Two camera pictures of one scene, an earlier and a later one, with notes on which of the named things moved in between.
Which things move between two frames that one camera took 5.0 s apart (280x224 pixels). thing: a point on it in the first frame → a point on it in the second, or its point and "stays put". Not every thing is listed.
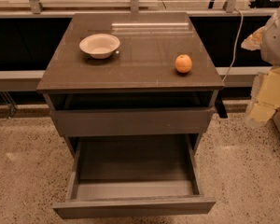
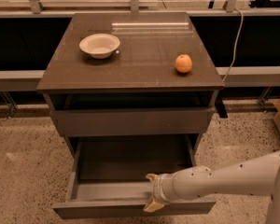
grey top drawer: [132, 121] stays put
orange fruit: [183, 63] stays put
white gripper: [277, 42] → [159, 187]
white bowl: [101, 46] stays put
